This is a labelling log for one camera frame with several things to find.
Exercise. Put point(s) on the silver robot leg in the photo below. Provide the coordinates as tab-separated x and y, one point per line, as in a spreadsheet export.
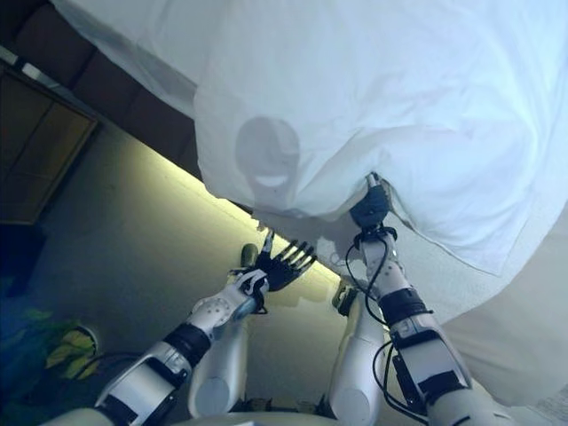
355	368
222	364

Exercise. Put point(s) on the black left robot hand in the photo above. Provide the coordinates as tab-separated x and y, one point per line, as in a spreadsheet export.
279	268

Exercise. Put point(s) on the white fitted bed sheet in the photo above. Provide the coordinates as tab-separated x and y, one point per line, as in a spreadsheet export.
133	44

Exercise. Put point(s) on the under-bed light strip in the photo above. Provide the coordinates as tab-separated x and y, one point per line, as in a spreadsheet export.
213	199

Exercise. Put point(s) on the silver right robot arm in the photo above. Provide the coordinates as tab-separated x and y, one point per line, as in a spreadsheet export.
421	346

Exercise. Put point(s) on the silver left robot leg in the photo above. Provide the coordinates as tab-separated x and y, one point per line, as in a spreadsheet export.
222	364

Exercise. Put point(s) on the brown upholstered bed frame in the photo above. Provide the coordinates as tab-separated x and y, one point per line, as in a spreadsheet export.
111	97

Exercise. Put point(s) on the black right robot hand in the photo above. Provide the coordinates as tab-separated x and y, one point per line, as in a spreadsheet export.
373	208

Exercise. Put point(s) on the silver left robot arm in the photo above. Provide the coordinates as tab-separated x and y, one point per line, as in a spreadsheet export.
177	346

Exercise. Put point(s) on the silver right robot leg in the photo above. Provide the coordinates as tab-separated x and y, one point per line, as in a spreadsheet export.
355	368

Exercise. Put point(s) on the white duvet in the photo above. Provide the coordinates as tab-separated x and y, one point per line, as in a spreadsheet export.
377	89

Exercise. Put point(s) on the large wooden nightstand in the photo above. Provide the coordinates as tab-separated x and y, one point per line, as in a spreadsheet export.
40	146

